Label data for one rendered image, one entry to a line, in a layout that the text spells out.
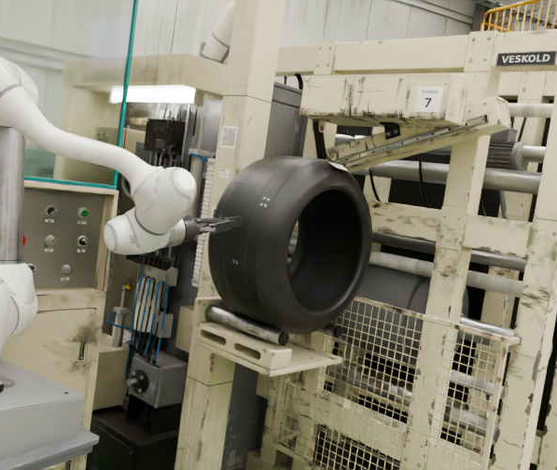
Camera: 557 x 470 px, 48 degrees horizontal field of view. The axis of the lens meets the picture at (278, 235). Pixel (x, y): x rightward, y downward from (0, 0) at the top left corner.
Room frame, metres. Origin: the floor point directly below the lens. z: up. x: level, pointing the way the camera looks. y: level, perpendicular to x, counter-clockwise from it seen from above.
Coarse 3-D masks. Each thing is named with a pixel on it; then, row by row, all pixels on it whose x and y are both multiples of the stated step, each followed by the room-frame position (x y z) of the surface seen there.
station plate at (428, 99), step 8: (424, 88) 2.01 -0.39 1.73; (432, 88) 1.99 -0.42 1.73; (440, 88) 1.97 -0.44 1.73; (416, 96) 2.02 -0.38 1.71; (424, 96) 2.01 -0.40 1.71; (432, 96) 1.99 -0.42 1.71; (440, 96) 1.97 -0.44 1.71; (416, 104) 2.02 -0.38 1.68; (424, 104) 2.00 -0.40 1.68; (432, 104) 1.98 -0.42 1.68
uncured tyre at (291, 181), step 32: (288, 160) 1.98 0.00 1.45; (320, 160) 1.98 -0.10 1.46; (224, 192) 1.96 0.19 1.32; (256, 192) 1.87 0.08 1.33; (288, 192) 1.84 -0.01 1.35; (320, 192) 1.91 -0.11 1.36; (352, 192) 2.03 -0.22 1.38; (256, 224) 1.81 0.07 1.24; (288, 224) 1.82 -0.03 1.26; (320, 224) 2.33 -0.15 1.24; (352, 224) 2.24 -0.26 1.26; (224, 256) 1.88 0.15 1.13; (256, 256) 1.80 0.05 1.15; (320, 256) 2.33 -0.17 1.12; (352, 256) 2.24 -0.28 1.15; (224, 288) 1.93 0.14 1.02; (256, 288) 1.82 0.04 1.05; (288, 288) 1.85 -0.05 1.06; (320, 288) 2.25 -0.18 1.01; (352, 288) 2.09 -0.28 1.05; (256, 320) 1.96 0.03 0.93; (288, 320) 1.89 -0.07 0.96; (320, 320) 1.99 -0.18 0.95
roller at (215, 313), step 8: (208, 312) 2.09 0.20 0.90; (216, 312) 2.07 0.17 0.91; (224, 312) 2.05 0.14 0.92; (216, 320) 2.06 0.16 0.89; (224, 320) 2.03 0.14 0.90; (232, 320) 2.01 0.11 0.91; (240, 320) 1.99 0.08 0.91; (248, 320) 1.98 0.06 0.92; (240, 328) 1.99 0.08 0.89; (248, 328) 1.96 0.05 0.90; (256, 328) 1.94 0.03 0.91; (264, 328) 1.92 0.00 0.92; (272, 328) 1.91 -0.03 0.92; (256, 336) 1.95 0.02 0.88; (264, 336) 1.91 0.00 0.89; (272, 336) 1.89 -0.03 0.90; (280, 336) 1.87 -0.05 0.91; (288, 336) 1.89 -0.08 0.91; (280, 344) 1.87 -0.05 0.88
